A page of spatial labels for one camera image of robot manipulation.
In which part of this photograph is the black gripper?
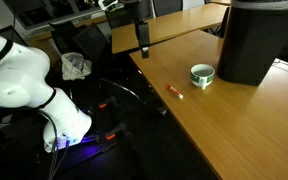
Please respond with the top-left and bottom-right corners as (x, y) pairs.
(118, 0), (152, 60)

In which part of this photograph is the white mug with green band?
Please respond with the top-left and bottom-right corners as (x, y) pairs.
(189, 63), (216, 91)

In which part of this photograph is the black chair backrest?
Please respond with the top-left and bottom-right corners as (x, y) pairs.
(152, 0), (184, 18)

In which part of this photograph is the black office chair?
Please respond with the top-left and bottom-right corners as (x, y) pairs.
(48, 20), (148, 106)

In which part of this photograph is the red marker with white cap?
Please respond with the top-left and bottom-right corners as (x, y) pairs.
(166, 84), (185, 100)

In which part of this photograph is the black clamp with orange tip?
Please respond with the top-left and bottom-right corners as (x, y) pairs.
(104, 122), (129, 141)
(97, 95), (121, 110)

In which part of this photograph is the crumpled white plastic bag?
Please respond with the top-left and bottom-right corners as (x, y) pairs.
(60, 51), (93, 82)

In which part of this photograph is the large black bin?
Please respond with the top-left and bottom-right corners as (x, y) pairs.
(216, 0), (288, 87)

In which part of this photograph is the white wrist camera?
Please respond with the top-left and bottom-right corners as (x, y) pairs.
(98, 0), (119, 11)

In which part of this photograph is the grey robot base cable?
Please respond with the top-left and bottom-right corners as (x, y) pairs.
(37, 109), (72, 180)

